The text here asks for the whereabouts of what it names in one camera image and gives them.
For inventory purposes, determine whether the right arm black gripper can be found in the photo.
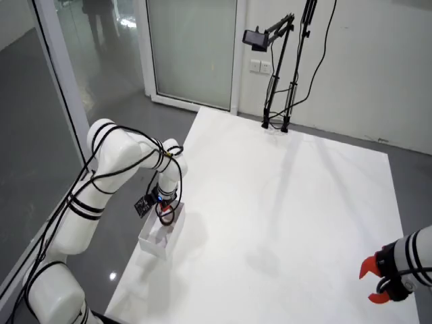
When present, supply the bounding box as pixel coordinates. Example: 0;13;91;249
358;243;414;304

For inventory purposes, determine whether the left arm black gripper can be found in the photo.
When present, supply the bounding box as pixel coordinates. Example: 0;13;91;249
155;193;177;214

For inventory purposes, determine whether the white rectangular bin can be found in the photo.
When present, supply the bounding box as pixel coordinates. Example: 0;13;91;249
137;201;187;261

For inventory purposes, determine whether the frosted glass door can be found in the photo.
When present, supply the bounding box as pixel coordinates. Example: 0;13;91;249
136;0;250;114

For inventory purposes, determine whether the black tall boom stand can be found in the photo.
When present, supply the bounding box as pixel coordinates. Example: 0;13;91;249
279;0;319;133

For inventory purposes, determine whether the white framed glass partition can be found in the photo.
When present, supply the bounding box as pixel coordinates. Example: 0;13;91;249
0;0;97;294

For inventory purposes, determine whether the person behind glass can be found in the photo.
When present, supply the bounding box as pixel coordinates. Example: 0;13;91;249
82;0;121;55

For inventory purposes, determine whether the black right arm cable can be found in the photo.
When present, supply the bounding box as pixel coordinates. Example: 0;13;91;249
375;266;432;295

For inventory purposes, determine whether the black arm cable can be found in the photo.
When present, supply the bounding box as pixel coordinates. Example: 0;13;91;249
11;124;185;324
375;266;432;295

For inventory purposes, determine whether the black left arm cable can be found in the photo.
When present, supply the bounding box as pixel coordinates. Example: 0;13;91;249
11;124;185;324

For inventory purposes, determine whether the black camera boom stand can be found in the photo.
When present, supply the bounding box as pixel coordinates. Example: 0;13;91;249
261;11;295;130

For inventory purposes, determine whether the black camera on boom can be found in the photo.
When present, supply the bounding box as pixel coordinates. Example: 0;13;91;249
242;29;269;52

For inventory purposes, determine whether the black hanging wall cable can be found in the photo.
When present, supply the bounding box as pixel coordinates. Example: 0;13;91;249
268;0;338;122

